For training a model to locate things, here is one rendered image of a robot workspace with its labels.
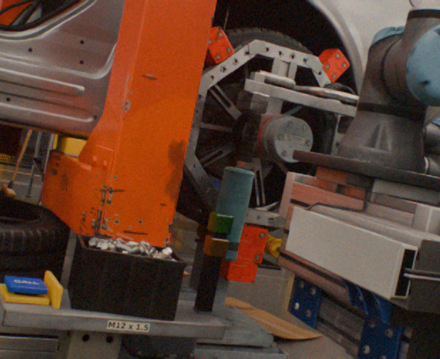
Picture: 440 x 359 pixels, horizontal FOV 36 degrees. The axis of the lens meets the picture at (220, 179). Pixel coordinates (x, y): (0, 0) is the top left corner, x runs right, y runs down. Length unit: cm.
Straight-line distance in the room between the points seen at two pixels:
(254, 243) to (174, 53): 80
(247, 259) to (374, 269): 124
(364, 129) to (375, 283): 37
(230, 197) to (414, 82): 96
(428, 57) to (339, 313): 47
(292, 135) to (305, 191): 68
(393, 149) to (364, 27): 126
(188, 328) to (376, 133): 52
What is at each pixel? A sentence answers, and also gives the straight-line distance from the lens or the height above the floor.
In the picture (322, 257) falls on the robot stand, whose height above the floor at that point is 67.
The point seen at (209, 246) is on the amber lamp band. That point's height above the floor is 59.
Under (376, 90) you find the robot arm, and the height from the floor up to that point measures 94.
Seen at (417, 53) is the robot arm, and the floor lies 98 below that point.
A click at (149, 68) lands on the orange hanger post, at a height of 93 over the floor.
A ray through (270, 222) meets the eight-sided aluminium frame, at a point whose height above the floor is 59.
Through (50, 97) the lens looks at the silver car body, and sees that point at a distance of 193.
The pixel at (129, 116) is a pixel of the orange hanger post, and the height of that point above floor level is 82.
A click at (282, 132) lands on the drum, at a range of 191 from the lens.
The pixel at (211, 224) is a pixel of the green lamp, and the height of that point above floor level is 64.
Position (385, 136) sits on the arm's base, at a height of 87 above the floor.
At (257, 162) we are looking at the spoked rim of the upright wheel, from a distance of 217.
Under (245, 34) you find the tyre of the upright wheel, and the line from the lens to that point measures 211.
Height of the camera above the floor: 80
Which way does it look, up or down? 3 degrees down
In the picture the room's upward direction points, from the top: 12 degrees clockwise
